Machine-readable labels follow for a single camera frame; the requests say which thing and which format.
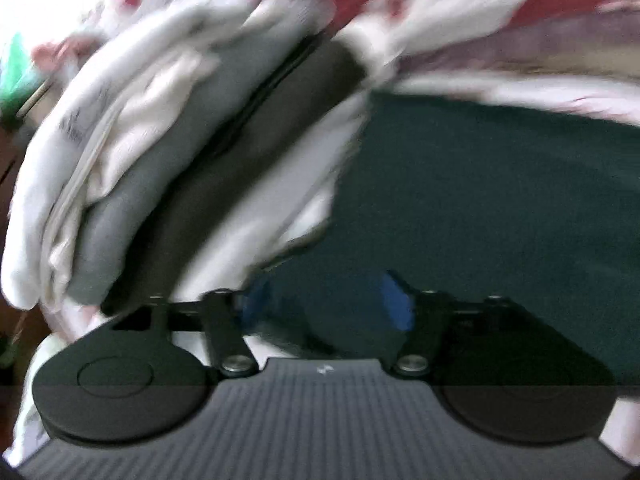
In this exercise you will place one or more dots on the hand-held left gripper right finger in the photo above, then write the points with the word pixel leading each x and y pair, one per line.
pixel 400 300

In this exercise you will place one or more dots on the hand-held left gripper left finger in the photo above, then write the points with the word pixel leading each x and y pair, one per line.
pixel 222 320

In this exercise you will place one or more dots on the dark green frayed pants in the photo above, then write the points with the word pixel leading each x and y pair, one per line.
pixel 475 200

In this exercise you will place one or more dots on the black folded garment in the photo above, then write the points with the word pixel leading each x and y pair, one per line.
pixel 225 170

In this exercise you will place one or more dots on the grey folded garment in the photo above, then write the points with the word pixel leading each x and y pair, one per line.
pixel 140 185

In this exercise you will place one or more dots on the white printed folded garment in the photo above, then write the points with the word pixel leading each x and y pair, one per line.
pixel 45 185

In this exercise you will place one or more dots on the cream folded garment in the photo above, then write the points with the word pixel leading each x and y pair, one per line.
pixel 145 110

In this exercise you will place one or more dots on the green plastic bag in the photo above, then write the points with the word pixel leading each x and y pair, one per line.
pixel 15 70

